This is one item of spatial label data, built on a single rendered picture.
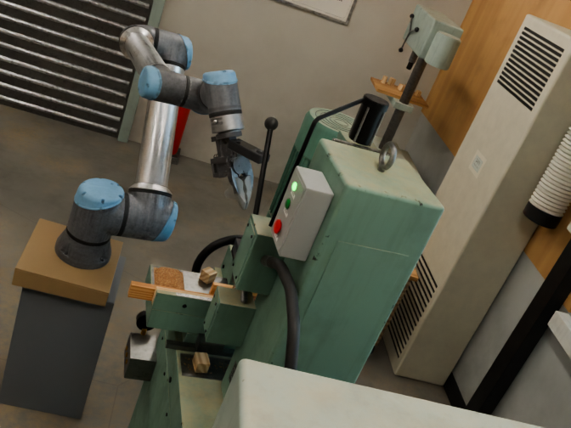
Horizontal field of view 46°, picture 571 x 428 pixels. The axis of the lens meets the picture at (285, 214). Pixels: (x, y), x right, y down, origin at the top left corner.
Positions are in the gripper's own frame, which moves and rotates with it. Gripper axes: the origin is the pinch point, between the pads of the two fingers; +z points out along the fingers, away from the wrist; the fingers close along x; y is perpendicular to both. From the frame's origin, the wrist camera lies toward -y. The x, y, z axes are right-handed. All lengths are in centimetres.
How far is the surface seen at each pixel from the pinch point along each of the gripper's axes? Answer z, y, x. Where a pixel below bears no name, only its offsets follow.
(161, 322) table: 26.6, 15.4, 23.4
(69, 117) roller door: -58, 275, -152
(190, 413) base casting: 46, -1, 33
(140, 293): 18.0, 17.9, 26.3
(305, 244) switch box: 6, -42, 33
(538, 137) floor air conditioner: -2, -34, -156
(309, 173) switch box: -8, -43, 30
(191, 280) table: 19.5, 19.0, 6.5
